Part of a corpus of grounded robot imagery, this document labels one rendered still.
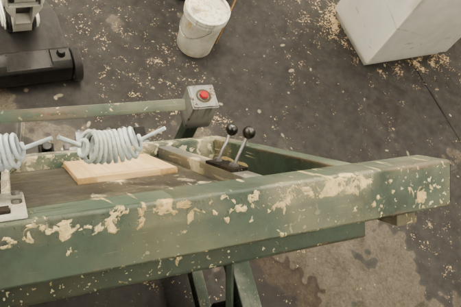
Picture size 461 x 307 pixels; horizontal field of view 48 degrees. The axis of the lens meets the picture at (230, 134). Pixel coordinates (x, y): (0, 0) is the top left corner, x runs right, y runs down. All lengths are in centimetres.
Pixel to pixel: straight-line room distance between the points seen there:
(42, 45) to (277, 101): 154
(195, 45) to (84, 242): 273
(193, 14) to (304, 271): 169
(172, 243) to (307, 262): 232
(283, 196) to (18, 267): 45
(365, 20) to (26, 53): 238
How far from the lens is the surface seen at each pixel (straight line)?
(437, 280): 362
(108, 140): 96
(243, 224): 92
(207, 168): 158
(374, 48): 403
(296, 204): 97
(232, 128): 156
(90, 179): 164
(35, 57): 316
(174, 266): 113
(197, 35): 340
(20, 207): 88
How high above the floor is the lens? 271
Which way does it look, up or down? 55 degrees down
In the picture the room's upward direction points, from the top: 32 degrees clockwise
